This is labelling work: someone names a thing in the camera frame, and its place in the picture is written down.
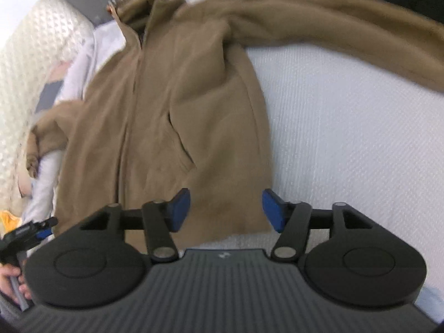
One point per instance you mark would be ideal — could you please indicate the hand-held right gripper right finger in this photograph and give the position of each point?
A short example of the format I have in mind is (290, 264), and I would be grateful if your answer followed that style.
(272, 211)

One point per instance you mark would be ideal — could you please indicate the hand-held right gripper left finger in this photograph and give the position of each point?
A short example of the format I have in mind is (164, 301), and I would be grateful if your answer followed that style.
(178, 210)

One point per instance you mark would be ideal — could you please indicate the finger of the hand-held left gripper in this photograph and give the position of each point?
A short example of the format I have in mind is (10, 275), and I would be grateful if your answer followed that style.
(47, 224)

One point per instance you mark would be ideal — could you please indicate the brown hoodie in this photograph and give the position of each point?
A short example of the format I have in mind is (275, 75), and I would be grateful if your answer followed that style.
(194, 93)

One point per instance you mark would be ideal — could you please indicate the person's left hand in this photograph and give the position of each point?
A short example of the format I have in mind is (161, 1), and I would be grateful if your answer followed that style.
(7, 279)

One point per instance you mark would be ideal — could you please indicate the yellow cloth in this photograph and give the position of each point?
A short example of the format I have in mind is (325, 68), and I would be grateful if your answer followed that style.
(8, 220)

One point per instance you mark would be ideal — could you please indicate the grey textured bed sheet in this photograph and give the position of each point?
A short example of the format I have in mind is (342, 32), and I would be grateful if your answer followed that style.
(347, 128)

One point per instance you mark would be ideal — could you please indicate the patchwork pillow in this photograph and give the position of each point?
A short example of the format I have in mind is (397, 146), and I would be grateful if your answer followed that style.
(48, 95)

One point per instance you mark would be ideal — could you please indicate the cream quilted headboard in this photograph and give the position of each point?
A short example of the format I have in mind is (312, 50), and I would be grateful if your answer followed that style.
(27, 59)

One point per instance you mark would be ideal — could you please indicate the lavender duvet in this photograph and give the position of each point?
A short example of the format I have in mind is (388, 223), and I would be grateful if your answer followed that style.
(104, 41)

